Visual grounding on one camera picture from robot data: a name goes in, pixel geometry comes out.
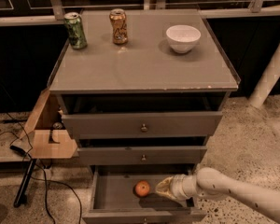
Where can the grey middle drawer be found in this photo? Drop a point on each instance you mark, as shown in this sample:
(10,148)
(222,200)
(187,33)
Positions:
(171,150)

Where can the green soda can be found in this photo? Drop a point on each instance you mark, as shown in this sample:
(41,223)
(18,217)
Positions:
(74,26)

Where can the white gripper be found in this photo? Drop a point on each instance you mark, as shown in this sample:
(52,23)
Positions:
(177,188)

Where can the gold soda can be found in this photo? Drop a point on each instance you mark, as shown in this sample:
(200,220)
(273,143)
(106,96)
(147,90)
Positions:
(118,21)

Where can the open cardboard box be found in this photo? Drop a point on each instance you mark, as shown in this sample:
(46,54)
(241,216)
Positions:
(49,139)

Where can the metal window railing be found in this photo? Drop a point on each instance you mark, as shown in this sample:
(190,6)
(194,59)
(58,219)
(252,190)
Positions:
(140,6)

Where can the orange fruit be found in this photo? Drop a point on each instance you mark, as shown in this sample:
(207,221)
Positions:
(142,188)

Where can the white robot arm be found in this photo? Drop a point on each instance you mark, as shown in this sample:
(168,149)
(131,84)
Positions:
(209,183)

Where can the white ceramic bowl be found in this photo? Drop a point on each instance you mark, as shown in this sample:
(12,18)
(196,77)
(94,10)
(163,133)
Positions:
(182,38)

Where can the grey bottom drawer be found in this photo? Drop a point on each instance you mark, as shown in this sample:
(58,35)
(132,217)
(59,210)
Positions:
(113,200)

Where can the grey drawer cabinet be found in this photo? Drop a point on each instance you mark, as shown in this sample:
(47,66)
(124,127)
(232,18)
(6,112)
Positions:
(144,75)

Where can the grey drawer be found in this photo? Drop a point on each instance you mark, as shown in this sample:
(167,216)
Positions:
(142,125)
(171,150)
(113,200)

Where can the black flat bar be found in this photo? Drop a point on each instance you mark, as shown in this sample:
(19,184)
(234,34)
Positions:
(21,196)

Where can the grey top drawer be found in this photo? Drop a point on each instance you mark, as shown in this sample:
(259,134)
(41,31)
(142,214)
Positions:
(142,125)

